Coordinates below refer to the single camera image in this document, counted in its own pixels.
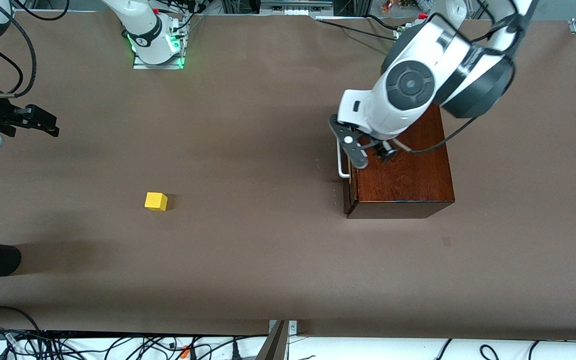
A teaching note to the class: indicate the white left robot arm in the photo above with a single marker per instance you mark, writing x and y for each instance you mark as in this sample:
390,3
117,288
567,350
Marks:
408,85

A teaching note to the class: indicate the yellow block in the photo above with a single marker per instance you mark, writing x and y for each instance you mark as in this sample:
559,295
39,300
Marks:
155,201

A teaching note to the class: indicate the dark brown wooden cabinet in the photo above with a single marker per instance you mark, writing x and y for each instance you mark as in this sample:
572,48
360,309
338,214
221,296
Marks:
403,185

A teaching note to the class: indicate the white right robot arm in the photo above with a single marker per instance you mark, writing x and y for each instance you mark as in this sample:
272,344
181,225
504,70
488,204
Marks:
145,25

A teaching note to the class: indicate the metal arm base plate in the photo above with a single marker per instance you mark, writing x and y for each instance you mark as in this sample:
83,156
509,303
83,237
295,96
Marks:
138,63

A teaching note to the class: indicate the aluminium profile strut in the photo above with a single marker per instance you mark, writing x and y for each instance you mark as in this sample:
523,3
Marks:
274,345

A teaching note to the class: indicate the grey power strip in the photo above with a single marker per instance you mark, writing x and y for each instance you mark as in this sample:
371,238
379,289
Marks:
295,7

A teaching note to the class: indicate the aluminium mounting bracket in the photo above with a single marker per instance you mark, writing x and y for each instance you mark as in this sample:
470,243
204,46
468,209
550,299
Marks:
293,327

